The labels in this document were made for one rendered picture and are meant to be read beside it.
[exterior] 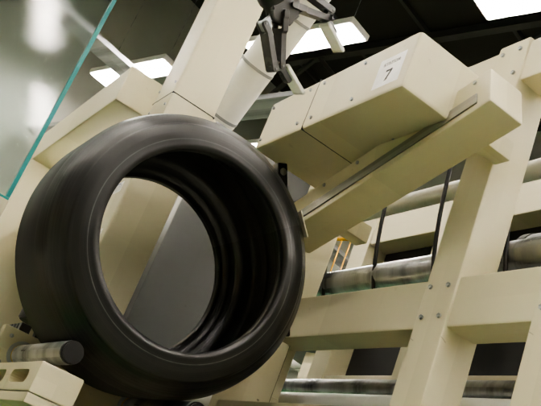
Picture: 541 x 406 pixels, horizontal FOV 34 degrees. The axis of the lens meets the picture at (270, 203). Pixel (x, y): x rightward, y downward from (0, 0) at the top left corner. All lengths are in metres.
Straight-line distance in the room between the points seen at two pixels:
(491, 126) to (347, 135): 0.37
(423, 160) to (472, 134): 0.13
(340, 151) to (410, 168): 0.24
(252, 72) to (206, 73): 0.57
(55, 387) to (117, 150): 0.47
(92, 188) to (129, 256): 0.44
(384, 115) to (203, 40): 0.61
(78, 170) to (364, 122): 0.66
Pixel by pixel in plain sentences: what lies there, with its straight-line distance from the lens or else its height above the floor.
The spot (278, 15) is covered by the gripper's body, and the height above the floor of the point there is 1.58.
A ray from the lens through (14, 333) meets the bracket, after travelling 2.00.
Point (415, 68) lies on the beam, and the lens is 1.88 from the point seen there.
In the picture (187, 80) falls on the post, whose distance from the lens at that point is 2.29.
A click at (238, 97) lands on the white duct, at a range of 2.88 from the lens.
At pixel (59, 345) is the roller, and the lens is 1.68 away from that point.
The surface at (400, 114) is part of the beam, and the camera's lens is 1.93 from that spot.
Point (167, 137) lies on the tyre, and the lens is 1.80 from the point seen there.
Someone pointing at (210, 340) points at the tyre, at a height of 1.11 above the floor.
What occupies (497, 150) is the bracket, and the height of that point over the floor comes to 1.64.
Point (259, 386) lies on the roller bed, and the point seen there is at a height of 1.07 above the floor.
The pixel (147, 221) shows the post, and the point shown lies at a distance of 2.15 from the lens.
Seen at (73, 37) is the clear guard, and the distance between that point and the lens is 2.52.
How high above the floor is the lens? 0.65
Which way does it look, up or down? 22 degrees up
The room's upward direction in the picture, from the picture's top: 22 degrees clockwise
